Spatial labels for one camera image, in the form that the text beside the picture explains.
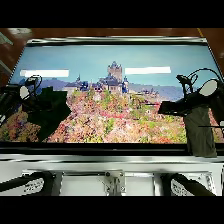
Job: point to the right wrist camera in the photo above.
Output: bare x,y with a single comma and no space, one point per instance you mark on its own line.
183,81

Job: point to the silver frame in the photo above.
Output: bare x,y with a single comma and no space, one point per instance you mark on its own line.
113,166

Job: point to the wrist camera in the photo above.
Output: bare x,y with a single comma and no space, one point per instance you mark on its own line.
183,81
32,81

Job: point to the grey garment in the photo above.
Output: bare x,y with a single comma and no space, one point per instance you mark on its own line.
200,133

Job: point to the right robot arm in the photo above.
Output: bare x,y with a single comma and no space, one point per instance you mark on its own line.
208,88

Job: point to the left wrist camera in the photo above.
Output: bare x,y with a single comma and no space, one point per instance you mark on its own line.
32,81

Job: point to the dark green garment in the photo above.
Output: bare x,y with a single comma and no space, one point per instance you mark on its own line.
50,113

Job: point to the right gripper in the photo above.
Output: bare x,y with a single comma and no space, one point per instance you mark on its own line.
171,108

